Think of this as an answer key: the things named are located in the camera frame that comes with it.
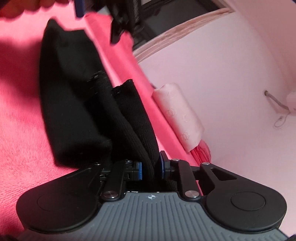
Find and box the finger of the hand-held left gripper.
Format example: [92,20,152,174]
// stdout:
[74,0,85,18]
[110,13,130,45]

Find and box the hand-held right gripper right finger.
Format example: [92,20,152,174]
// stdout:
[157,151,238,201]

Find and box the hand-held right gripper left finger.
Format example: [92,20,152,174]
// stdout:
[66,159,143,202]

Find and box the person's left hand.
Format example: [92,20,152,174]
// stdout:
[0,0,76,19]

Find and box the red folded blanket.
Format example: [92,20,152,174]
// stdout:
[191,140,212,163]

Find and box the pale pink folded quilt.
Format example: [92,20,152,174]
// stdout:
[152,83,205,154]

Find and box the dark window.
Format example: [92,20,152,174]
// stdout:
[133,0,229,49]

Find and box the pink lace curtain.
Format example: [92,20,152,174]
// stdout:
[133,8,232,62]

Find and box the pink fleece blanket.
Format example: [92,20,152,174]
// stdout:
[0,11,116,233]

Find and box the grey wall cable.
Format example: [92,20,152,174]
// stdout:
[264,90,290,128]

